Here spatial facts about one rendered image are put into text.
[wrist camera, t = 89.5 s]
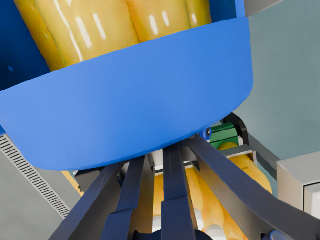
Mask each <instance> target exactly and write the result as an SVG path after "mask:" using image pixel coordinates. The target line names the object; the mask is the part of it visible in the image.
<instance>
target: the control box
mask: <svg viewBox="0 0 320 240"><path fill-rule="evenodd" d="M276 169H277V188H278V199H279V200H281V201H283V202H285V203H287V204H289V205H291V206H293V207H296V208H298V209H300V210H302V211H304V212H306V213H308V214H310V215H312V216H314V217H316V218H318V219H320V151H317V152H313V153H309V154H305V155H301V156H297V157H293V158H288V159H284V160H279V161H277V162H276Z"/></svg>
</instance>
